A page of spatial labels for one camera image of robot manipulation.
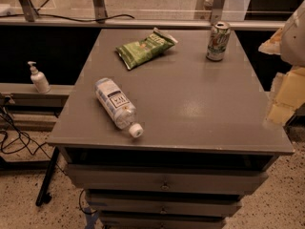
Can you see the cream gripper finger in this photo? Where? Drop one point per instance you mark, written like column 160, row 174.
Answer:
column 286, row 96
column 272, row 45

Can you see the green white 7up can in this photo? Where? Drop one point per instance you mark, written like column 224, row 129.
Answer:
column 219, row 38

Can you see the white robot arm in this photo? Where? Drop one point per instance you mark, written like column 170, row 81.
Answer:
column 292, row 46

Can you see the grey drawer cabinet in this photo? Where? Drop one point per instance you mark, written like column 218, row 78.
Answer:
column 206, row 141

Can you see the green chip bag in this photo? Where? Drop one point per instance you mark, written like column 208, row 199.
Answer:
column 139, row 52

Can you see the clear plastic water bottle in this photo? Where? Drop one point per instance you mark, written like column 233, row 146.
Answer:
column 118, row 106

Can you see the white pump dispenser bottle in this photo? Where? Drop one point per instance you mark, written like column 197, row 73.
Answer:
column 38, row 79

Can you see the black stand leg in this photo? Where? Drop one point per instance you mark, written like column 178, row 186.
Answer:
column 44, row 196

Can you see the metal railing frame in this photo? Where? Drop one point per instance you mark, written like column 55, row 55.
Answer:
column 172, row 14

